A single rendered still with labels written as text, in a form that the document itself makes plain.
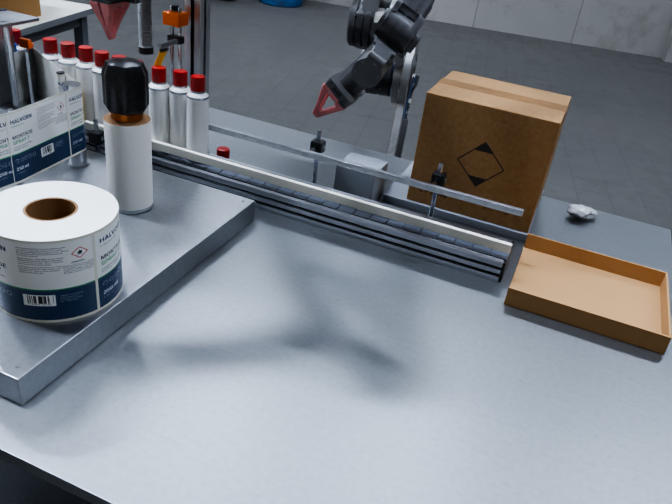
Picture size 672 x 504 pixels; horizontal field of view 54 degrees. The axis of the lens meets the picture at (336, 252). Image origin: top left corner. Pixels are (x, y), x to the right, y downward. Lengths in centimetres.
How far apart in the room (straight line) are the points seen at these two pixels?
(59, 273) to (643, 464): 91
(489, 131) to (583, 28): 734
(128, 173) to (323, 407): 62
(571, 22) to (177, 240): 780
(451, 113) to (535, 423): 74
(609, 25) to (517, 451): 803
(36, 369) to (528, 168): 106
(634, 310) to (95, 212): 104
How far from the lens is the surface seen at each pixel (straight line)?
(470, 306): 130
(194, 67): 173
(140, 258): 124
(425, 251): 141
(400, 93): 248
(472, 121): 152
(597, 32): 885
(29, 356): 105
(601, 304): 143
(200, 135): 159
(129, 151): 133
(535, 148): 151
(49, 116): 148
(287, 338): 113
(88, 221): 107
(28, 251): 104
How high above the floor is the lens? 153
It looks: 30 degrees down
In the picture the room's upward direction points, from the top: 8 degrees clockwise
